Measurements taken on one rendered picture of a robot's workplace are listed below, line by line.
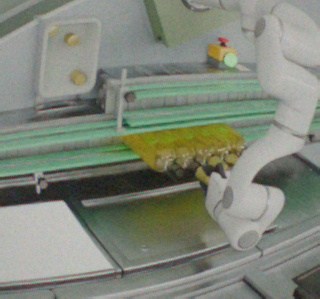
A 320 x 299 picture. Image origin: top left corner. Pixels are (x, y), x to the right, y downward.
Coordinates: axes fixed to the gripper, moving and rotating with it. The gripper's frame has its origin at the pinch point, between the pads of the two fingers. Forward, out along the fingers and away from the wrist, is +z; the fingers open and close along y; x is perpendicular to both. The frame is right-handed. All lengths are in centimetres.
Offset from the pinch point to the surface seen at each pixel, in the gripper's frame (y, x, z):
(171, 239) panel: -12.6, 10.0, -8.0
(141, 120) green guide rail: 6.4, 12.5, 20.5
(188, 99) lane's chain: 7.8, -3.9, 32.7
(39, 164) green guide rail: -3.0, 41.2, 14.2
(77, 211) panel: -12.1, 31.4, 5.3
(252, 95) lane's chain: 7.6, -28.6, 39.3
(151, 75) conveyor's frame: 15.5, 8.3, 30.9
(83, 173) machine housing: -16.1, 25.9, 33.4
